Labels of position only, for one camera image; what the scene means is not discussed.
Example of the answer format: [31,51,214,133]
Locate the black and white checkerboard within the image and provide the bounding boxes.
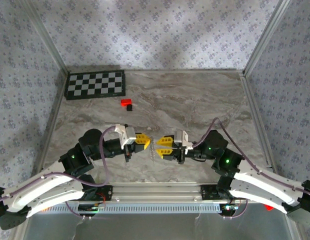
[64,69,127,101]

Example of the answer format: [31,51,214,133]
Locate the small circuit board with LED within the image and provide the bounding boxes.
[220,203,240,213]
[78,203,106,214]

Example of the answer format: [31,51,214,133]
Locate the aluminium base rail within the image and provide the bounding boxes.
[104,181,205,202]

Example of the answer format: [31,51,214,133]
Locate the aluminium table edge rail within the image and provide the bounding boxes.
[240,71,274,169]
[32,71,69,176]
[66,68,246,75]

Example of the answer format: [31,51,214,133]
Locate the slotted grey cable duct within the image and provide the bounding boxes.
[48,201,222,215]

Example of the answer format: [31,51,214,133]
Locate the aluminium frame post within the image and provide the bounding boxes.
[19,0,70,76]
[243,0,292,76]

